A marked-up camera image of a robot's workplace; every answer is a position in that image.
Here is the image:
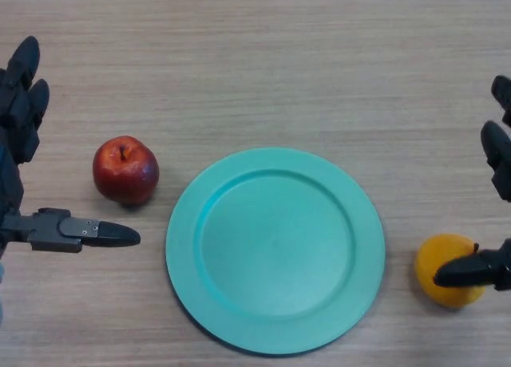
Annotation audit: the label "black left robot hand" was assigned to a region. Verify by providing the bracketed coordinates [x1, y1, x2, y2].
[0, 35, 141, 260]

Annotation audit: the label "yellow pear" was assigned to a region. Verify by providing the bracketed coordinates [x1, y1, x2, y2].
[414, 233, 487, 308]

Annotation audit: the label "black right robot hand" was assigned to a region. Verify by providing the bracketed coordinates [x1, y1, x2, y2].
[433, 74, 511, 291]

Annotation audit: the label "teal round plate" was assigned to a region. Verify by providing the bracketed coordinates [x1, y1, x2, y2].
[165, 147, 386, 356]

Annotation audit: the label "red apple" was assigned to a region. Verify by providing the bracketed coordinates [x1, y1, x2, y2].
[92, 135, 160, 206]

